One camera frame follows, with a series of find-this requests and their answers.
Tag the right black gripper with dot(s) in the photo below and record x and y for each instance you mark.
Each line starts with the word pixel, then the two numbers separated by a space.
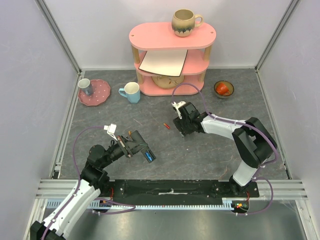
pixel 182 125

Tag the aluminium frame front rail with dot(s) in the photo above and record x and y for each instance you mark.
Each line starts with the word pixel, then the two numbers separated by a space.
pixel 287 189

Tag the orange cup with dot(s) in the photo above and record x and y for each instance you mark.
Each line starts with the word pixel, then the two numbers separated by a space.
pixel 222 89

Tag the pink dotted plate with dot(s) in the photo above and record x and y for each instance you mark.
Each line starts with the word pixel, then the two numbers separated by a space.
pixel 101 91

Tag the beige ceramic mug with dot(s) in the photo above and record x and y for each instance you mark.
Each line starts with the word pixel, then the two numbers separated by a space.
pixel 184 21

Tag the white cable duct strip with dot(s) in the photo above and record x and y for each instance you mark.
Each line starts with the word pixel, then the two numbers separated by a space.
pixel 221 205

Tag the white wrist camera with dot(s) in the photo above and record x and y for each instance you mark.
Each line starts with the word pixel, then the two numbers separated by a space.
pixel 111 129
pixel 177 106

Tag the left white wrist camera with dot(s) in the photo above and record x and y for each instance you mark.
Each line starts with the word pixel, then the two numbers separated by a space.
pixel 111 129

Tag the grey dotted mug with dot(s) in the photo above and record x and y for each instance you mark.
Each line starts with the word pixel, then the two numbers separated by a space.
pixel 86 86

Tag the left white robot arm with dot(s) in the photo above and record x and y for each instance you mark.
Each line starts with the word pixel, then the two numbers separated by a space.
pixel 93 180

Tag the white square plate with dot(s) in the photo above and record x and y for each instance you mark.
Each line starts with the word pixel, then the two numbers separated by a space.
pixel 164 62

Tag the beige painted bowl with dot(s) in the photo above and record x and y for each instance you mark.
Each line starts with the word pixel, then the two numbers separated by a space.
pixel 167 82

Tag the light blue mug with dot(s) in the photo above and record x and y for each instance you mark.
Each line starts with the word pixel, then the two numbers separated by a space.
pixel 131 91

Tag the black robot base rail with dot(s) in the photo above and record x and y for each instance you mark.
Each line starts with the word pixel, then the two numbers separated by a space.
pixel 173 191

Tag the patterned small bowl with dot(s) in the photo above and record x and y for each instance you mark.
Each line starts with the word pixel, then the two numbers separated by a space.
pixel 230 87

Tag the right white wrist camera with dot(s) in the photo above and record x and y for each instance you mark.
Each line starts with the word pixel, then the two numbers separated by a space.
pixel 177 106

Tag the blue AAA battery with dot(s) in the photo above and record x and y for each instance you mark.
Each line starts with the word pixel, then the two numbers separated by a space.
pixel 149 157

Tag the pink three-tier shelf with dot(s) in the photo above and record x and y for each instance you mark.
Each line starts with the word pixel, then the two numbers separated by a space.
pixel 160 36

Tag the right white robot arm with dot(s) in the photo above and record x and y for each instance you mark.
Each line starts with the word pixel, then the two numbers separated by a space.
pixel 254 143

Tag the black remote control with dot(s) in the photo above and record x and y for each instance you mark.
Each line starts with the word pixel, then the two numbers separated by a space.
pixel 137 136

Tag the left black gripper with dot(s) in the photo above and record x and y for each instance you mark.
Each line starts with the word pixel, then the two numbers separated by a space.
pixel 129 148

